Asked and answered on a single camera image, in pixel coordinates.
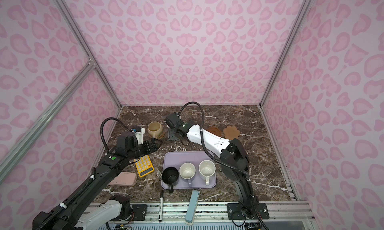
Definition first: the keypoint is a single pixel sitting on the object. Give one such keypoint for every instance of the light blue long box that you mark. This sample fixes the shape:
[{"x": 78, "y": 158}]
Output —
[{"x": 191, "y": 210}]

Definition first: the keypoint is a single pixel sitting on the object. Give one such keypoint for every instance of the white mug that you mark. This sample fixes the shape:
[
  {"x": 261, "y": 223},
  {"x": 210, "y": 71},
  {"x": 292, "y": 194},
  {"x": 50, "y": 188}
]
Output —
[
  {"x": 207, "y": 170},
  {"x": 187, "y": 171}
]

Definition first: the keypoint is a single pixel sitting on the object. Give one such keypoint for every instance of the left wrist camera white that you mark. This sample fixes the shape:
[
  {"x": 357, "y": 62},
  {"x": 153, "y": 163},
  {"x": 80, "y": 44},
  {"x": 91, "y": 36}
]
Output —
[{"x": 139, "y": 134}]

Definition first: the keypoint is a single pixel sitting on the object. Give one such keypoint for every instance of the yellow calculator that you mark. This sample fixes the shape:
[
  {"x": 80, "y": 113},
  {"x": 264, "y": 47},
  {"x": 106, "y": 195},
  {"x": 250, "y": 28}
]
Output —
[{"x": 144, "y": 166}]

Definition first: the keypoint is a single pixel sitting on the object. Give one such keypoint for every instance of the black mug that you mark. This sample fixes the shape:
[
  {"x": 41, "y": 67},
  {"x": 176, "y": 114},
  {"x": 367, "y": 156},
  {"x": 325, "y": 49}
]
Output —
[{"x": 170, "y": 177}]

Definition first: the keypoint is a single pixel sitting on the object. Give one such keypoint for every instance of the aluminium front rail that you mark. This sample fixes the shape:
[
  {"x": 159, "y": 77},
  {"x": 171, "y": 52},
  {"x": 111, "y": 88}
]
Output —
[{"x": 294, "y": 215}]

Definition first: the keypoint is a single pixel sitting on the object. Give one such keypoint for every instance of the white mug right front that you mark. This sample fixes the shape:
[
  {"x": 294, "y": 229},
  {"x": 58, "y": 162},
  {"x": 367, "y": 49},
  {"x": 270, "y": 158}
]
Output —
[{"x": 207, "y": 170}]

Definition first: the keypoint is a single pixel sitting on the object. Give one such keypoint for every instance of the black marker pen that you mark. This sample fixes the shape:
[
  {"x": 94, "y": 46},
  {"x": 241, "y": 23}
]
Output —
[{"x": 161, "y": 206}]

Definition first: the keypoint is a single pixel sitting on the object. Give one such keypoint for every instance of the aluminium frame strut left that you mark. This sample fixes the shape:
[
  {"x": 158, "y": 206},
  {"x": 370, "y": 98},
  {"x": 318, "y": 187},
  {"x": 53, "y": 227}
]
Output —
[{"x": 20, "y": 149}]

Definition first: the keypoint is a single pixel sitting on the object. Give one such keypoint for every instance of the brown round wooden coaster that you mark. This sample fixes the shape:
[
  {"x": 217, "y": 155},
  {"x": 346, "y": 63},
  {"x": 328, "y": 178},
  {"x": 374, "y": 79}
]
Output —
[{"x": 215, "y": 131}]

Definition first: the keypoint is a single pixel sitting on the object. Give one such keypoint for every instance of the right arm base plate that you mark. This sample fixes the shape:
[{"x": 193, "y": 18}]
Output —
[{"x": 237, "y": 211}]

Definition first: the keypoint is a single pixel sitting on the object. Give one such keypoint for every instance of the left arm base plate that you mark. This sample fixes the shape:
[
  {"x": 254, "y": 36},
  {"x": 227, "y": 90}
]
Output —
[{"x": 132, "y": 213}]

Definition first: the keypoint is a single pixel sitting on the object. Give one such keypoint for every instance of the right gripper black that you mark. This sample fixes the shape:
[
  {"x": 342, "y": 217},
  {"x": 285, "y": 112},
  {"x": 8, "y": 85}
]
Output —
[{"x": 171, "y": 134}]

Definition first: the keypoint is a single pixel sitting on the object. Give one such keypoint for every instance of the lilac plastic tray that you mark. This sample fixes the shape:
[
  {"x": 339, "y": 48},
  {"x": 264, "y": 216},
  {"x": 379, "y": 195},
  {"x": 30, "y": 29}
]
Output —
[{"x": 177, "y": 159}]

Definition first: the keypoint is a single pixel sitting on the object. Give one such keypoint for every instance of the beige glazed ceramic mug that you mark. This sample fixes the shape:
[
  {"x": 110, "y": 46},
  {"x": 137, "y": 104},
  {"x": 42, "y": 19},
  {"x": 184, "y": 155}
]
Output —
[{"x": 156, "y": 130}]

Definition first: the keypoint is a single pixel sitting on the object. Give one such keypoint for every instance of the aluminium frame post back right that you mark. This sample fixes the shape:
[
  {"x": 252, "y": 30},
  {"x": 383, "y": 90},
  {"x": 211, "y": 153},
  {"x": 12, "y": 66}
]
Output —
[{"x": 297, "y": 24}]

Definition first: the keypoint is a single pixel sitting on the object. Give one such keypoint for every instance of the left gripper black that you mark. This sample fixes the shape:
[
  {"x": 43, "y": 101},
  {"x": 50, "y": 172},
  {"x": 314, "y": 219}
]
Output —
[{"x": 148, "y": 146}]

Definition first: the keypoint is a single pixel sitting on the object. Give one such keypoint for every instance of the paw shaped cork coaster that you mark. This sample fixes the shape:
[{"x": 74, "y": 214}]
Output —
[{"x": 231, "y": 132}]

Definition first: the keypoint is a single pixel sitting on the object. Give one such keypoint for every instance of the aluminium frame post back left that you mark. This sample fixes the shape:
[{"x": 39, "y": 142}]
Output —
[{"x": 79, "y": 36}]

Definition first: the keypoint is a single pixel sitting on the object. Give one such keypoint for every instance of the white mug centre front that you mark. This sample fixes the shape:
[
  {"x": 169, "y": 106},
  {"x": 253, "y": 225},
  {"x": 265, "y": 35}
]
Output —
[{"x": 187, "y": 171}]

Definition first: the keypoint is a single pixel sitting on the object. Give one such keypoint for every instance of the aluminium frame post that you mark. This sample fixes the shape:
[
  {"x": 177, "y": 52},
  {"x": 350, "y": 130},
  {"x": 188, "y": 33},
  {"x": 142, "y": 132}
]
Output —
[
  {"x": 297, "y": 24},
  {"x": 79, "y": 36}
]

